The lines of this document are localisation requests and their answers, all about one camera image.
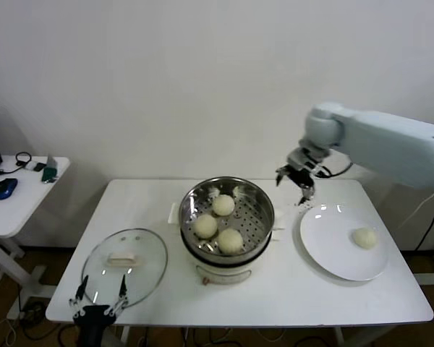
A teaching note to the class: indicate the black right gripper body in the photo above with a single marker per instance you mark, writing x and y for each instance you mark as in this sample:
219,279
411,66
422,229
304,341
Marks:
302,175

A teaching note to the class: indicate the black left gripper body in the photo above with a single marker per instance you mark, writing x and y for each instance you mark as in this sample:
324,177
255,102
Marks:
92,320

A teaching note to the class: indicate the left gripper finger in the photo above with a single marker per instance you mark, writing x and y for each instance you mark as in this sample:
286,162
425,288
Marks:
122,287
81,290

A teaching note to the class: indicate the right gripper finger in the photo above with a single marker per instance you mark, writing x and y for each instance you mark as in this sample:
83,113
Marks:
308,191
283,172

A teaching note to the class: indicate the round glass pot lid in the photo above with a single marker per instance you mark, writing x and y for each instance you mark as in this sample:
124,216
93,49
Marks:
148,253

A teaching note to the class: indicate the white steamed baozi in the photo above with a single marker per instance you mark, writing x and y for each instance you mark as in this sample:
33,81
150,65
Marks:
205,226
223,205
365,238
230,241

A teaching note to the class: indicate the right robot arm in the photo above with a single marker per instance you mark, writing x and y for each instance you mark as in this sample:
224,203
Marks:
383,137

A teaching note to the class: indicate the stainless steel steamer basket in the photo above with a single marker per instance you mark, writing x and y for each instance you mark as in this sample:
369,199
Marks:
255,213

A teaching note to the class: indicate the scattered dark crumbs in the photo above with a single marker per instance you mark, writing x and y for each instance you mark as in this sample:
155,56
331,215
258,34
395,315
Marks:
296,204

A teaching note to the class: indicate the white round plate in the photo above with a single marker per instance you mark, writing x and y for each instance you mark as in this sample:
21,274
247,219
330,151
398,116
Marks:
329,246

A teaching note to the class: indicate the white side table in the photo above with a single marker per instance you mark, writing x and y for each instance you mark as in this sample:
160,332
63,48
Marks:
18,213

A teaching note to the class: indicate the green board module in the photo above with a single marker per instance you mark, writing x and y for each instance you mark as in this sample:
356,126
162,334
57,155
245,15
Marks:
50,173

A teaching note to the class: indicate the blue computer mouse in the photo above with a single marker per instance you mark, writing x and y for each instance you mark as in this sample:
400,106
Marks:
4,188

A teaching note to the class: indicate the small black device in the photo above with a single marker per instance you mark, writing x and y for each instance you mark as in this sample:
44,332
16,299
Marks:
40,167

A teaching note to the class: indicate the white side stand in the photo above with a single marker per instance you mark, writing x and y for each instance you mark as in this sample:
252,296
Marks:
432,279

